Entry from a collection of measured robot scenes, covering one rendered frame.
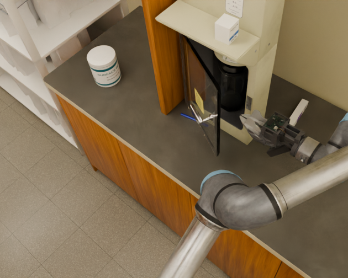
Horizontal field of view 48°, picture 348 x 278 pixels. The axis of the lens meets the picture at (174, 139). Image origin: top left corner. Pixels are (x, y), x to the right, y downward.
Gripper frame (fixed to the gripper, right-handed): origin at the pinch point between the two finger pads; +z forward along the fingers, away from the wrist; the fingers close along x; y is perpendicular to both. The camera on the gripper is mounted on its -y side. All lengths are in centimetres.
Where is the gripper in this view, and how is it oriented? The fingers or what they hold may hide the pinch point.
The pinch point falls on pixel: (243, 118)
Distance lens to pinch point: 129.2
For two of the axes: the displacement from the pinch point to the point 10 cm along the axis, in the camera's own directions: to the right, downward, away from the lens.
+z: -7.6, -5.0, 4.2
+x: -6.4, 6.7, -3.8
